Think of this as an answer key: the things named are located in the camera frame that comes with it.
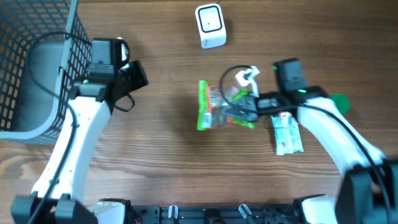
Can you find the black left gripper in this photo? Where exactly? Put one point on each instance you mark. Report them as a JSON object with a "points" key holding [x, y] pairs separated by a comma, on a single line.
{"points": [[137, 74]]}

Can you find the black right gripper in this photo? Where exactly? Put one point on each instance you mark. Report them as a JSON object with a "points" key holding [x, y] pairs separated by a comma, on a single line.
{"points": [[247, 106]]}

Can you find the small red white carton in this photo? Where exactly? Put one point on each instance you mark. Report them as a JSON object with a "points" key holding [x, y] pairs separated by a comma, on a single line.
{"points": [[284, 114]]}

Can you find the green gummy candy bag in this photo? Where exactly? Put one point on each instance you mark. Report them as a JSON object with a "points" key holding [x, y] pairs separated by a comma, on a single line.
{"points": [[210, 105]]}

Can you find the teal white tissue pack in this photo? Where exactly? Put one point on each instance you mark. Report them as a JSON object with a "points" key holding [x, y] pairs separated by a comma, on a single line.
{"points": [[287, 135]]}

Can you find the green lid jar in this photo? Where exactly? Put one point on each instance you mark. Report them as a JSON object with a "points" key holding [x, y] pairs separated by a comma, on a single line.
{"points": [[342, 102]]}

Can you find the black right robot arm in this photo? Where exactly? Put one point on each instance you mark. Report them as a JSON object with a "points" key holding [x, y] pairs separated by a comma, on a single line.
{"points": [[368, 192]]}

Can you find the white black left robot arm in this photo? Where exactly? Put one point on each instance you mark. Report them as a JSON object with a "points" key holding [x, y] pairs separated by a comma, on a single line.
{"points": [[57, 196]]}

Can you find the white barcode scanner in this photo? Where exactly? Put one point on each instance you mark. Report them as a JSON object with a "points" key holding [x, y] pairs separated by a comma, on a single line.
{"points": [[210, 25]]}

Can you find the grey plastic mesh basket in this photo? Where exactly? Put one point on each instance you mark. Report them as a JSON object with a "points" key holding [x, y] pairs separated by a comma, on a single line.
{"points": [[43, 49]]}

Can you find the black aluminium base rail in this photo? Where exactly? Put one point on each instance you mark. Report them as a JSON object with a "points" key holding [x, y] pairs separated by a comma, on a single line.
{"points": [[243, 214]]}

